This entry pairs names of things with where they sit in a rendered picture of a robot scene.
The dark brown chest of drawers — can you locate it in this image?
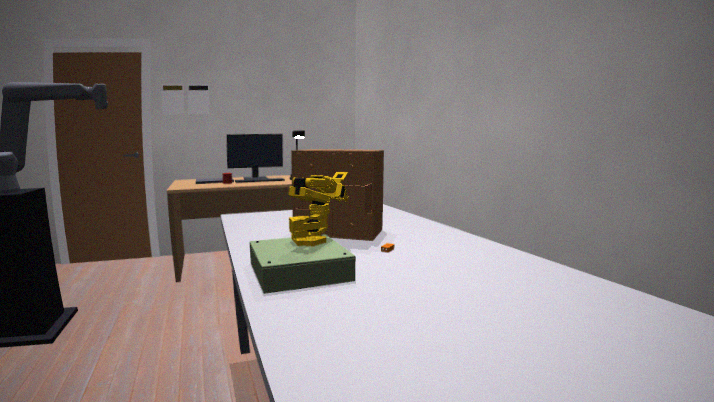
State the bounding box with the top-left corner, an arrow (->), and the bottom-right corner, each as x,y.
291,150 -> 384,241

